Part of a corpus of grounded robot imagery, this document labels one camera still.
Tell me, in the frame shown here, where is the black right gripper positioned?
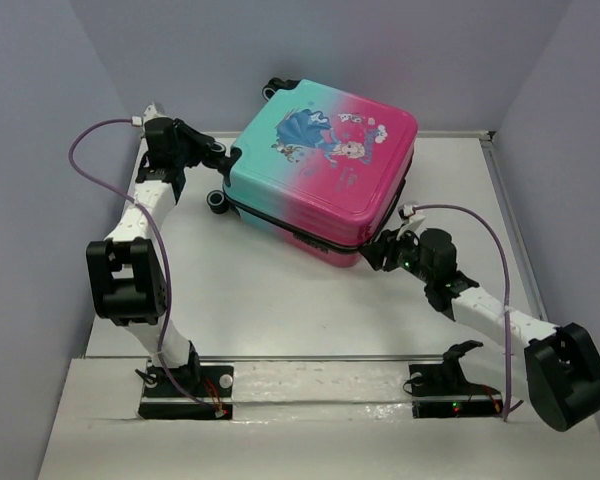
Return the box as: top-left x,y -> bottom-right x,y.
357,223 -> 434,284

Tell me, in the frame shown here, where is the pink and teal suitcase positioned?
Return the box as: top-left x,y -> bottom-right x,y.
206,77 -> 418,268

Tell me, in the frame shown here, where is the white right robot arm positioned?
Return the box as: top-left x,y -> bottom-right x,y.
361,228 -> 600,432

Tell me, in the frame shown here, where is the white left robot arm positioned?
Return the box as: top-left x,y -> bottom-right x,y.
86,116 -> 225,395

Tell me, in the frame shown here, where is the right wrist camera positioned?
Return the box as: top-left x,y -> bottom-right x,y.
398,204 -> 426,235

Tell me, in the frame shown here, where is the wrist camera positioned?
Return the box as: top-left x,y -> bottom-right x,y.
130,102 -> 165,128
398,204 -> 426,235

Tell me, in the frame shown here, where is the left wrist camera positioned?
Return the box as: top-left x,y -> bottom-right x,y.
130,102 -> 165,128

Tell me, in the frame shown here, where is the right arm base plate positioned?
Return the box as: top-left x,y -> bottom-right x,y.
402,340 -> 503,419

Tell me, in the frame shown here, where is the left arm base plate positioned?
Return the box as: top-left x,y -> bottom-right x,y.
135,361 -> 235,421

